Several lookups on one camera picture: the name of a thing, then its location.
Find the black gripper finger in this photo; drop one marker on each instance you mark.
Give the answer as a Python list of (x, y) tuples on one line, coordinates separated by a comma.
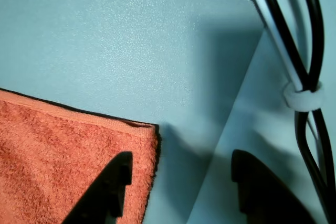
[(105, 192), (262, 197)]

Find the orange terry towel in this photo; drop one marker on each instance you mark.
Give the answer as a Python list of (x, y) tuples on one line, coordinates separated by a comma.
[(52, 155)]

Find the grey table mat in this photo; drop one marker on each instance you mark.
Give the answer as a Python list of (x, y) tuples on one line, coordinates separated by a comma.
[(105, 37)]

